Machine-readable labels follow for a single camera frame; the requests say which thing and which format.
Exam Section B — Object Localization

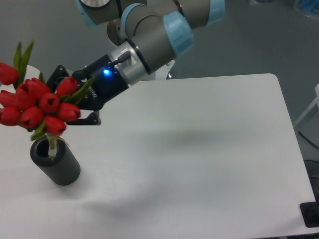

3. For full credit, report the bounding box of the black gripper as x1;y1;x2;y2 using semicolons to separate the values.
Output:
46;54;129;125

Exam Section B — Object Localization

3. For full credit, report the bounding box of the red tulip bouquet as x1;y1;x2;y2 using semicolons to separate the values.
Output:
0;41;95;160

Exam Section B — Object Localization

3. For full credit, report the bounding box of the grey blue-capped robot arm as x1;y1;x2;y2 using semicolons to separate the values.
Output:
67;0;225;125

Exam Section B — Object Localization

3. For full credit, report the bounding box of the dark grey ribbed vase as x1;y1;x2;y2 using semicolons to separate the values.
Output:
30;138;81;186

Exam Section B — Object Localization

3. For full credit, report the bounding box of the white furniture at right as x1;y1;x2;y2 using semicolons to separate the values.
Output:
293;85;319;130

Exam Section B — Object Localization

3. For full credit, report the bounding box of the blue item in clear bag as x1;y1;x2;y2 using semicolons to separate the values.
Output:
294;0;319;19

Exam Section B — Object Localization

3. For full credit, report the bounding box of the black box at table edge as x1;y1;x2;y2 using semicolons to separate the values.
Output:
300;202;319;228

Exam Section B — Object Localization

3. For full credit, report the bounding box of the black cable on floor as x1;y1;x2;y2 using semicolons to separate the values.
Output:
299;131;319;147

